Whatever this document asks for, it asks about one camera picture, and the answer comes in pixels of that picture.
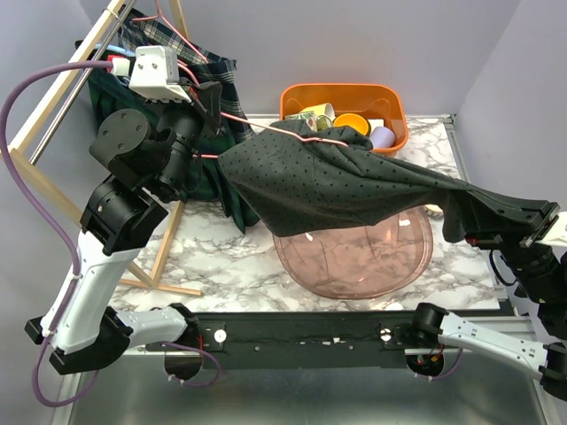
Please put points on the transparent pink plastic tray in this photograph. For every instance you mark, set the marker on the transparent pink plastic tray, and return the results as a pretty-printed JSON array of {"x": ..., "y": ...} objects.
[{"x": 360, "y": 263}]

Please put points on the yellow bowl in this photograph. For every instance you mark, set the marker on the yellow bowl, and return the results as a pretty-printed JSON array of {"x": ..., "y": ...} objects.
[{"x": 353, "y": 120}]

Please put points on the navy white plaid skirt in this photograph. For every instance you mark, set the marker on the navy white plaid skirt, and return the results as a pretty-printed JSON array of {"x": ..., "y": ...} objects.
[{"x": 219, "y": 69}]

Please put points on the pink wire hanger with plaid skirt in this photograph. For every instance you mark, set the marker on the pink wire hanger with plaid skirt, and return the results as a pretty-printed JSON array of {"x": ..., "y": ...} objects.
[{"x": 180, "y": 35}]

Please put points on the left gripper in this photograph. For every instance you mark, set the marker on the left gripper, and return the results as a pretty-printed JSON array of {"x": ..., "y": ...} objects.
[{"x": 205, "y": 116}]

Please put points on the light blue plastic hanger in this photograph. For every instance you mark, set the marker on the light blue plastic hanger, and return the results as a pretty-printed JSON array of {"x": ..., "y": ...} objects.
[{"x": 112, "y": 51}]

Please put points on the dark green plaid skirt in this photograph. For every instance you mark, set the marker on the dark green plaid skirt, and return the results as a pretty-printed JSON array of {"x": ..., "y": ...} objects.
[{"x": 207, "y": 182}]

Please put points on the small white ceramic bowl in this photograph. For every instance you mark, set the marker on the small white ceramic bowl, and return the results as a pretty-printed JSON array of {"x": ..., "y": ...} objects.
[{"x": 433, "y": 210}]

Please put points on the orange plastic tub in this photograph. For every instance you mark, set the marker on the orange plastic tub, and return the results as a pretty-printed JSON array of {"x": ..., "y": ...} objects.
[{"x": 371, "y": 101}]

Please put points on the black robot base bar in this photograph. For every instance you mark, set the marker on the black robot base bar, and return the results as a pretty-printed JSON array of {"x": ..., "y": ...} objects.
[{"x": 303, "y": 340}]

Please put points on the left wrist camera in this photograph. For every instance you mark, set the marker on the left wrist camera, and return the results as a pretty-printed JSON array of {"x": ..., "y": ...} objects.
[{"x": 155, "y": 75}]

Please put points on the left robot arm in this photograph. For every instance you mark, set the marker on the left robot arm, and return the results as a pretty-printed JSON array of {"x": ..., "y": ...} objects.
[{"x": 148, "y": 166}]

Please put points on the lavender plastic cup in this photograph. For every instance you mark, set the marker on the lavender plastic cup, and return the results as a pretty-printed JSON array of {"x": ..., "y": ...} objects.
[{"x": 382, "y": 138}]

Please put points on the grey dotted skirt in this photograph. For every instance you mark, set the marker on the grey dotted skirt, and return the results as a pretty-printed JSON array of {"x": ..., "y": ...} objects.
[{"x": 297, "y": 181}]

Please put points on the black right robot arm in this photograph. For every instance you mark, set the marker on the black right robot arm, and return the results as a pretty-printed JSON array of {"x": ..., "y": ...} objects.
[{"x": 545, "y": 363}]

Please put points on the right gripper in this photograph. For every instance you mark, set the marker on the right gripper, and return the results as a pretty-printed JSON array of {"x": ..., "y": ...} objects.
[{"x": 513, "y": 215}]

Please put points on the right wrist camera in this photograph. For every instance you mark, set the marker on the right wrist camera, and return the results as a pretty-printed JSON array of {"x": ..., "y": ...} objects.
[{"x": 555, "y": 234}]

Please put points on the pale green mug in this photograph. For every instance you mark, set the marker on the pale green mug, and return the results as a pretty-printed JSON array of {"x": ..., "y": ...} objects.
[{"x": 320, "y": 116}]

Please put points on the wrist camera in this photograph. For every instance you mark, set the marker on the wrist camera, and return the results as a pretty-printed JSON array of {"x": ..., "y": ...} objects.
[
  {"x": 155, "y": 75},
  {"x": 555, "y": 234}
]

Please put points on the cat pattern ceramic mug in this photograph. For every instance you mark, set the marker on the cat pattern ceramic mug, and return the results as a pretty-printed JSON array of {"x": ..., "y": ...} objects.
[{"x": 305, "y": 116}]

